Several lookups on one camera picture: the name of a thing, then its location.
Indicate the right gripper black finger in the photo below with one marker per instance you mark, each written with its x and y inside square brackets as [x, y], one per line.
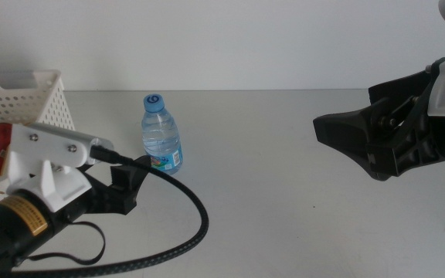
[400, 89]
[346, 129]

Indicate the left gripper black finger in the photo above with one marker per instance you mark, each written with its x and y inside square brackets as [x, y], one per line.
[131, 177]

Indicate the clear water bottle blue cap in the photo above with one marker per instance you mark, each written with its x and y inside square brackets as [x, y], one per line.
[160, 131]

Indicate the white perforated plastic basket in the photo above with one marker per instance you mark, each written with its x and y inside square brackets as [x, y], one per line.
[48, 77]

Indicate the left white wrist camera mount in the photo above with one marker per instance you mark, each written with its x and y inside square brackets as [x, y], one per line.
[45, 146]

